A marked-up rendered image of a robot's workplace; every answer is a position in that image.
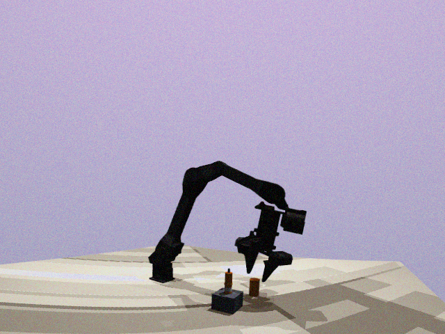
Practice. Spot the orange cylinder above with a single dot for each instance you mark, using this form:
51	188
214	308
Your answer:
254	287

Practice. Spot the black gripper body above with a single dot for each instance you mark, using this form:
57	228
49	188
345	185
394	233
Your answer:
275	257

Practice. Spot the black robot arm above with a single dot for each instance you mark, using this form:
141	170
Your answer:
195	180

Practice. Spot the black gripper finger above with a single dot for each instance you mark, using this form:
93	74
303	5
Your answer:
268	269
250	260

